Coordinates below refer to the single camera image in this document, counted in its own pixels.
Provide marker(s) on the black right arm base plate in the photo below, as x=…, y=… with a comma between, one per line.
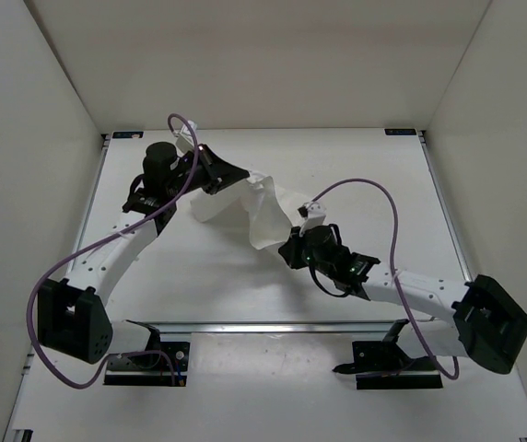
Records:
x=383, y=365

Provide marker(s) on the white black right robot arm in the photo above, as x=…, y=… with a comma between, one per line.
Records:
x=478, y=320

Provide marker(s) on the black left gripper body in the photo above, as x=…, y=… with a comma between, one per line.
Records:
x=181, y=178

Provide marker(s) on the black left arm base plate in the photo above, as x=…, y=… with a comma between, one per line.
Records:
x=140, y=355

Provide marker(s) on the white pleated skirt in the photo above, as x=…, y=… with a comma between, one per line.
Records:
x=271, y=209

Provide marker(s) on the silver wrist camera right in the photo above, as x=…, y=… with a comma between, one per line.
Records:
x=313, y=214

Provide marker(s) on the blue label sticker right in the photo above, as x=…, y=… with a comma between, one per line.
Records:
x=400, y=132

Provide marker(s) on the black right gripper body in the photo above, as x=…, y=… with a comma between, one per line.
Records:
x=321, y=266

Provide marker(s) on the blue label sticker left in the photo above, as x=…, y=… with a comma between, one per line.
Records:
x=127, y=135

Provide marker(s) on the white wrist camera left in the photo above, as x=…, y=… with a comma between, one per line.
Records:
x=183, y=137

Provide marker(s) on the blue label sticker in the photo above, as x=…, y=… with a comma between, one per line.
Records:
x=400, y=132
x=127, y=135

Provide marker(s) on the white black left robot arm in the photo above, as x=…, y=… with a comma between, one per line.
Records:
x=71, y=312

